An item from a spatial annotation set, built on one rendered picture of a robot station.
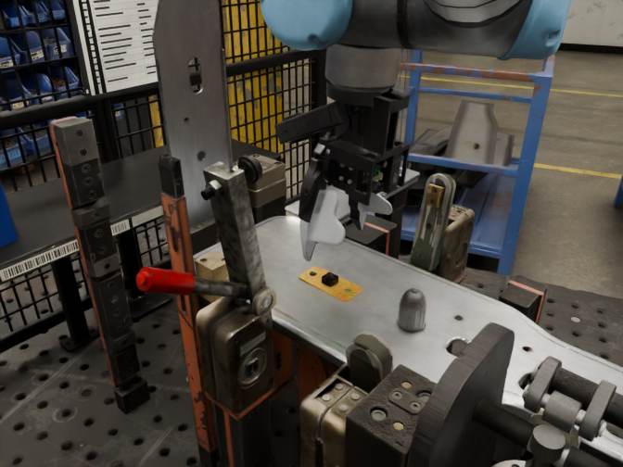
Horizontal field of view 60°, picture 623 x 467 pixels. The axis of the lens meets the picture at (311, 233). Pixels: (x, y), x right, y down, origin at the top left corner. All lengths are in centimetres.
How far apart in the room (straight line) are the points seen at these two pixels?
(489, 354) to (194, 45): 60
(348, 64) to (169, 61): 32
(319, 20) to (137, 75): 71
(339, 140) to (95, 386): 67
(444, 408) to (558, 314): 96
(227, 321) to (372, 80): 29
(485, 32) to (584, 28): 791
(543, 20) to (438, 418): 26
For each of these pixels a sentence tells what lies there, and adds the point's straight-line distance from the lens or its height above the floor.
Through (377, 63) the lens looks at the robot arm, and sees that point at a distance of 55.
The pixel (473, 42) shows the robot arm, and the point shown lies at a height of 134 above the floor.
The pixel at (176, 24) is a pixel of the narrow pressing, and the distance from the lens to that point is 79.
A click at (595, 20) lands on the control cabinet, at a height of 39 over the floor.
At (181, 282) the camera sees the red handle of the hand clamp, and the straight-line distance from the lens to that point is 52.
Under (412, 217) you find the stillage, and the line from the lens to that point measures 275.
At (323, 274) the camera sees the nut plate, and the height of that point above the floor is 100.
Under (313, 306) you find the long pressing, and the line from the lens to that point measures 68.
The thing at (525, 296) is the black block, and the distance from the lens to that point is 77.
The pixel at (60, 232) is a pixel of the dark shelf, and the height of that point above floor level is 103.
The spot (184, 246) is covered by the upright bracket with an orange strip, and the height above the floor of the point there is 110.
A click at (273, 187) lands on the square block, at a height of 102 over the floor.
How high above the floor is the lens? 141
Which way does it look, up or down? 29 degrees down
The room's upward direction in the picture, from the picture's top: straight up
